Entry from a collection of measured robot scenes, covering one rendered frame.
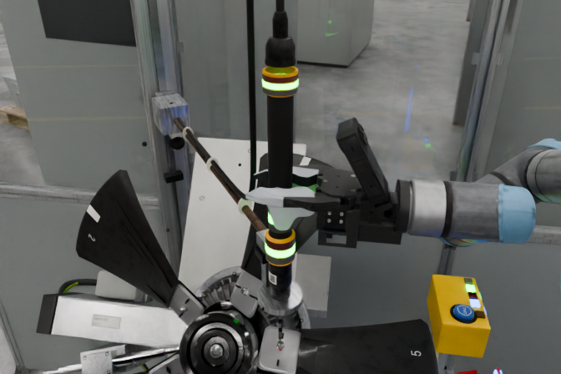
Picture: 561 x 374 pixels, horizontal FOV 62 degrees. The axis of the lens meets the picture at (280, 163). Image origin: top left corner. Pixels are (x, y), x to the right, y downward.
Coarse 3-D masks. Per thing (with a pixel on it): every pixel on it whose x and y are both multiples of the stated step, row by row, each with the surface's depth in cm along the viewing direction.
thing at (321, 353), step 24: (312, 336) 80; (336, 336) 81; (360, 336) 81; (384, 336) 81; (408, 336) 81; (312, 360) 77; (336, 360) 77; (360, 360) 77; (384, 360) 77; (408, 360) 78; (432, 360) 78
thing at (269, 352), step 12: (264, 336) 80; (276, 336) 81; (288, 336) 81; (300, 336) 81; (264, 348) 78; (276, 348) 78; (288, 348) 79; (264, 360) 76; (276, 360) 76; (288, 360) 77; (276, 372) 75; (288, 372) 74
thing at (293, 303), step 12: (264, 240) 71; (264, 252) 71; (264, 264) 72; (264, 276) 73; (264, 288) 74; (300, 288) 74; (264, 300) 72; (288, 300) 72; (300, 300) 72; (276, 312) 70; (288, 312) 70
